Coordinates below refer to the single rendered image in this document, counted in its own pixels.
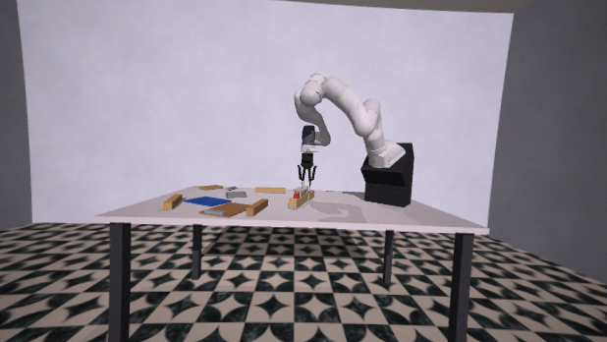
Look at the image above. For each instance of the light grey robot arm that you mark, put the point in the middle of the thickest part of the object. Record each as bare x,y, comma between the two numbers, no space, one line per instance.
365,118

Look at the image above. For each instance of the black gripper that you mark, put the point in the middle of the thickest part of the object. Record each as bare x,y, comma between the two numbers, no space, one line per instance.
307,163

